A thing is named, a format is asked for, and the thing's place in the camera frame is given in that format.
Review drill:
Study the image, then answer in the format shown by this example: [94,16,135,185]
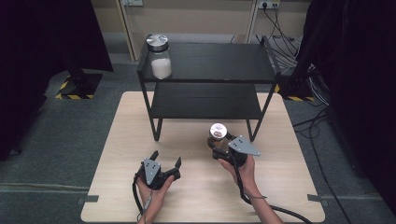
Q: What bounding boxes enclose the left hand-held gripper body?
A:
[134,158,181,190]

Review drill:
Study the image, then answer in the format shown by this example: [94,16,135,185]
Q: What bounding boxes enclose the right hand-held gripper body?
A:
[211,134,262,168]

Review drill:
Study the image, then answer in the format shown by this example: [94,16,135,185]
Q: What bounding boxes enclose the black two-tier metal rack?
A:
[136,35,283,143]

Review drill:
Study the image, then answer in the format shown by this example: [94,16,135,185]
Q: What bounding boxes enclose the person's left hand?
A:
[135,175,176,205]

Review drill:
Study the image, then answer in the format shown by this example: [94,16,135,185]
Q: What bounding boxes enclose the person's right hand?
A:
[217,154,260,196]

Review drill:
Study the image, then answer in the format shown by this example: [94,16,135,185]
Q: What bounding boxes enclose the grey tape strip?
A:
[77,194,100,205]
[306,193,329,207]

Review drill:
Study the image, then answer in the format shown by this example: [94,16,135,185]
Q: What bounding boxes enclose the stand base with hazard tape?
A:
[55,72,104,101]
[275,81,316,103]

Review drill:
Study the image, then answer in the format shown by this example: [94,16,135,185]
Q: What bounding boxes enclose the glass jar with white powder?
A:
[145,33,173,80]

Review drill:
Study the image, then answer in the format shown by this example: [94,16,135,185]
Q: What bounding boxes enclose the black curtain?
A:
[0,0,114,161]
[290,0,396,216]

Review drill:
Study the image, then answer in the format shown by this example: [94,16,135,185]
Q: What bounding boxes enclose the left hand-held gripper cable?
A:
[132,175,148,220]

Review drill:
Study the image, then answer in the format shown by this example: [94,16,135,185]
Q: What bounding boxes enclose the hand-held gripper cable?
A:
[233,161,314,224]
[132,175,148,220]

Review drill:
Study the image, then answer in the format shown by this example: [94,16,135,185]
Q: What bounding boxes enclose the right hand-held gripper cable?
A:
[233,161,314,224]

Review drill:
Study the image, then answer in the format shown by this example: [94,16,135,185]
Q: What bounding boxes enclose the long black floor cable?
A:
[292,106,354,224]

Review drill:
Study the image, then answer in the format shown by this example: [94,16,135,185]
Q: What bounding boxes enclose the bundle of floor cables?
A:
[255,31,332,107]

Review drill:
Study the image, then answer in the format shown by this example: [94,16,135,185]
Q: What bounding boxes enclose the black power cable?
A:
[273,3,304,50]
[263,3,302,46]

